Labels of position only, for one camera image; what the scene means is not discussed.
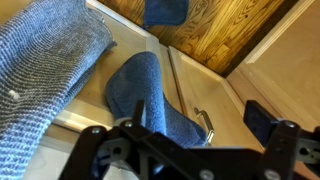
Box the dark blue terry towel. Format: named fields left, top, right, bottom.
left=105, top=0, right=208, bottom=149

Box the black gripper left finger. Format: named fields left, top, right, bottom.
left=59, top=101, right=146, bottom=180

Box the silver cabinet door handle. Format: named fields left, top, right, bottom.
left=194, top=107, right=215, bottom=146

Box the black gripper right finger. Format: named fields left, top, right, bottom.
left=243, top=100, right=320, bottom=180

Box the grey-blue knit towel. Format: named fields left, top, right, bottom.
left=0, top=0, right=115, bottom=180

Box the wooden cabinet door left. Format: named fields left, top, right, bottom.
left=168, top=47, right=263, bottom=152

